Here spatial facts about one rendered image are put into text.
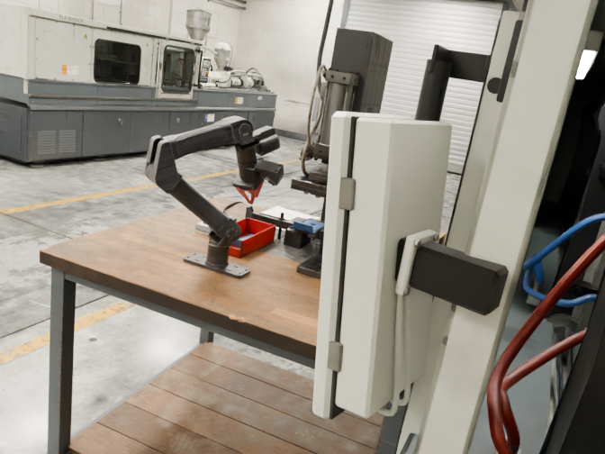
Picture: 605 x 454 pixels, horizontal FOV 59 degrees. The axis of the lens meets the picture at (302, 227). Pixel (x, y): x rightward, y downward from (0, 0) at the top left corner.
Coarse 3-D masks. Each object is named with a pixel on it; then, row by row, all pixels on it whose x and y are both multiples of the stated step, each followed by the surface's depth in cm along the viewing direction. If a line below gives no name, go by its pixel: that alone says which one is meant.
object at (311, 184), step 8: (328, 160) 179; (320, 168) 185; (328, 168) 180; (304, 176) 189; (312, 176) 178; (320, 176) 177; (296, 184) 182; (304, 184) 181; (312, 184) 180; (320, 184) 180; (304, 192) 190; (312, 192) 180; (320, 192) 179
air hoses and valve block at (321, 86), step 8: (328, 8) 216; (328, 16) 217; (328, 24) 218; (320, 48) 220; (320, 56) 220; (320, 64) 220; (320, 72) 172; (320, 80) 220; (320, 88) 220; (312, 96) 172; (320, 96) 220; (312, 104) 173; (320, 112) 186; (312, 128) 185; (304, 152) 182; (304, 160) 183; (304, 168) 185
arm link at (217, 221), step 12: (180, 180) 141; (168, 192) 140; (180, 192) 142; (192, 192) 145; (192, 204) 146; (204, 204) 148; (204, 216) 149; (216, 216) 151; (228, 216) 154; (216, 228) 151; (228, 228) 153; (240, 228) 156
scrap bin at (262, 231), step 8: (240, 224) 189; (248, 224) 193; (256, 224) 192; (264, 224) 191; (272, 224) 189; (248, 232) 194; (256, 232) 193; (264, 232) 181; (272, 232) 188; (248, 240) 171; (256, 240) 176; (264, 240) 183; (272, 240) 189; (232, 248) 169; (240, 248) 168; (248, 248) 173; (256, 248) 178; (232, 256) 169; (240, 256) 168
